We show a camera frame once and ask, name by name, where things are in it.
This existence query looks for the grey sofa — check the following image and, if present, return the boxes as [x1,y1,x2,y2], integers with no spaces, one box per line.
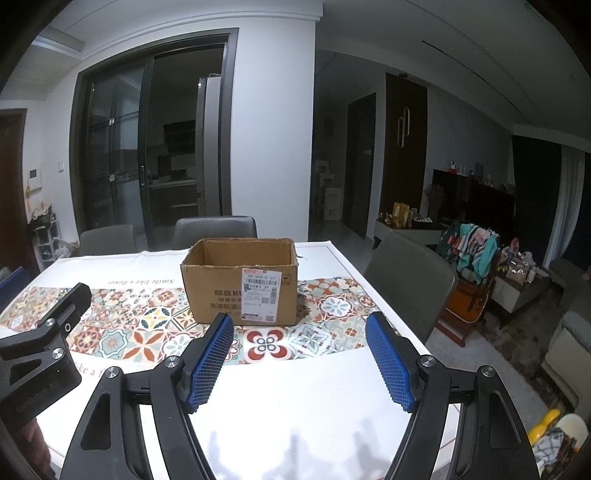
[542,258,590,422]

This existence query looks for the grey chair right side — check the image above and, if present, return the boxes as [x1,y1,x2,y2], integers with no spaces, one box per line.
[365,232,457,342]

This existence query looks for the white cardboard box hallway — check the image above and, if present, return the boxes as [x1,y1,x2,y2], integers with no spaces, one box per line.
[324,187,342,222]

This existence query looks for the wooden child chair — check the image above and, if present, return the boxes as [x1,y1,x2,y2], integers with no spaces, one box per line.
[436,254,500,347]

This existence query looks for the grey chair far middle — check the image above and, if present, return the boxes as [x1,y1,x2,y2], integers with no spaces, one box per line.
[171,216,257,250]

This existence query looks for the brown cardboard box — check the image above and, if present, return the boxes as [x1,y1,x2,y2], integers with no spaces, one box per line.
[180,238,298,326]

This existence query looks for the dark tall sideboard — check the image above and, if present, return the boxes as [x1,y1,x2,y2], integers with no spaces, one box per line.
[428,169,516,236]

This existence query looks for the grey chair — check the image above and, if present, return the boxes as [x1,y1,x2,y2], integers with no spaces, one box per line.
[79,224,137,256]
[365,232,457,342]
[171,216,257,250]

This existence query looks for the white low cabinet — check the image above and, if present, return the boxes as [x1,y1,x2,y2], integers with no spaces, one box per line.
[373,220,444,250]

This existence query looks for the grey chair far left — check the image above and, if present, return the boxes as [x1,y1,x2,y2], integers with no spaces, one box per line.
[79,224,137,256]

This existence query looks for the white shoe rack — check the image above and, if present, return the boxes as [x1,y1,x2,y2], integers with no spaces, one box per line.
[28,201,61,271]

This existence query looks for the yellow toy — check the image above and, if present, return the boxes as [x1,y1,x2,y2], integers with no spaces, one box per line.
[528,409,562,446]

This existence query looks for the dark sliding glass door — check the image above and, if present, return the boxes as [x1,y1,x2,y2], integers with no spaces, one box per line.
[69,28,238,250]

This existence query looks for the brown wooden door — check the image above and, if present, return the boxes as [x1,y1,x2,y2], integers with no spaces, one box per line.
[0,109,39,278]

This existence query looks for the colourful clothes pile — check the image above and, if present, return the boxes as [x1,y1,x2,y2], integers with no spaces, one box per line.
[436,222,499,284]

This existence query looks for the wall intercom panel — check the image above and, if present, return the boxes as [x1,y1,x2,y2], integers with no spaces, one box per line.
[28,168,42,192]

